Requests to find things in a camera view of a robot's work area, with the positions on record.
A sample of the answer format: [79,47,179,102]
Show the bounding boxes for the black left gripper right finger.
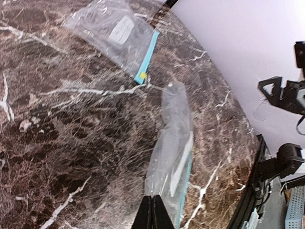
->
[152,195,174,229]

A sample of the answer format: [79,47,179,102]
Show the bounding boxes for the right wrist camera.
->
[294,41,305,78]

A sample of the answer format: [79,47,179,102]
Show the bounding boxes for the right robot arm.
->
[258,76,305,182]

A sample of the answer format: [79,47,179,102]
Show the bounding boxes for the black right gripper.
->
[258,76,305,115]

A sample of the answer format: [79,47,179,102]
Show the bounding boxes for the grey slotted cable duct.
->
[285,186,305,229]

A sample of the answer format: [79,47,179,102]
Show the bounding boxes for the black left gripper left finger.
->
[135,196,152,229]

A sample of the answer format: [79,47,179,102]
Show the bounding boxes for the right black corner post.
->
[150,0,178,28]

